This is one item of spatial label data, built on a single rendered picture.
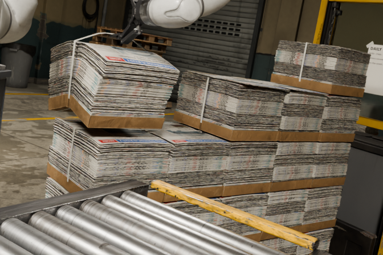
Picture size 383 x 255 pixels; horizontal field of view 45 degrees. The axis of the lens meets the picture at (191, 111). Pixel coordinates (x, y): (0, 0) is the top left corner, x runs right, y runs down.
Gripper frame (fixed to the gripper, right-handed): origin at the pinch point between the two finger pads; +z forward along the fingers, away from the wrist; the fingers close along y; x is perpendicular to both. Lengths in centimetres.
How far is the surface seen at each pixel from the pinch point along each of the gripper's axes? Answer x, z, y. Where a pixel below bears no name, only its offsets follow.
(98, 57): -13.8, -16.3, 16.4
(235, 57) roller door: 559, 512, -46
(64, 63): -14.0, 7.8, 19.2
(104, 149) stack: -7.9, -15.7, 45.0
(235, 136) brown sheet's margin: 49, -16, 39
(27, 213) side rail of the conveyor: -48, -59, 50
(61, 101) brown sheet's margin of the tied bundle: -14.2, 6.3, 32.1
